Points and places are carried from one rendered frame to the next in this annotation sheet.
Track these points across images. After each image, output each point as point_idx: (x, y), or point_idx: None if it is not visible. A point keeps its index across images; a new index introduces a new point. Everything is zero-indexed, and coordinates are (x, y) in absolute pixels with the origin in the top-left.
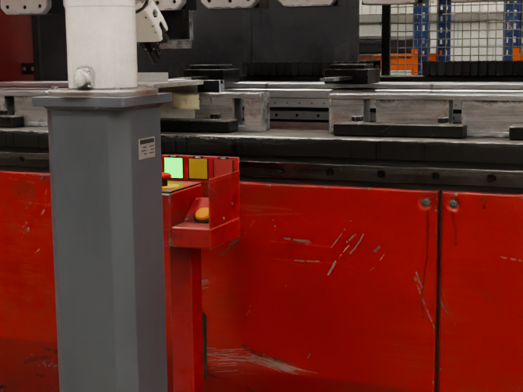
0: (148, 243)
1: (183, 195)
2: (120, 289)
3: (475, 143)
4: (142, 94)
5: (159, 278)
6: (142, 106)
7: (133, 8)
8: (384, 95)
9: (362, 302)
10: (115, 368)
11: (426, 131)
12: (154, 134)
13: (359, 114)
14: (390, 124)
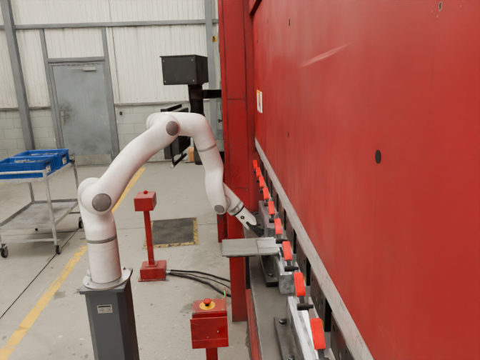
0: (108, 344)
1: (206, 315)
2: (95, 356)
3: None
4: (94, 289)
5: (119, 358)
6: (97, 293)
7: (101, 252)
8: (292, 317)
9: None
10: None
11: (281, 358)
12: (111, 303)
13: (290, 318)
14: (278, 338)
